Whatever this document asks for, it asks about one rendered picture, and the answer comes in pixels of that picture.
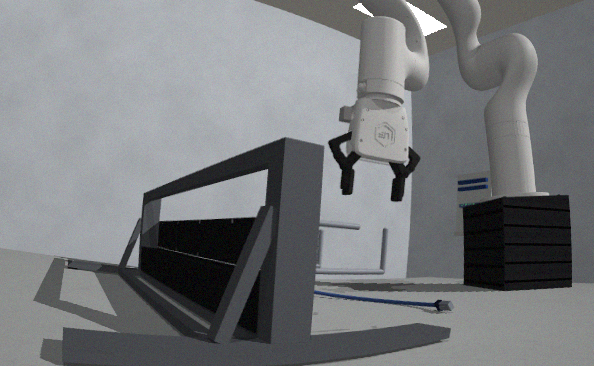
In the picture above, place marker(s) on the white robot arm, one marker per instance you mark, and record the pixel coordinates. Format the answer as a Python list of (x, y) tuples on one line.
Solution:
[(388, 62)]

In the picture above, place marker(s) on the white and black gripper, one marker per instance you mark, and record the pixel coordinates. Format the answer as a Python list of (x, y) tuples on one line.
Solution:
[(381, 133)]

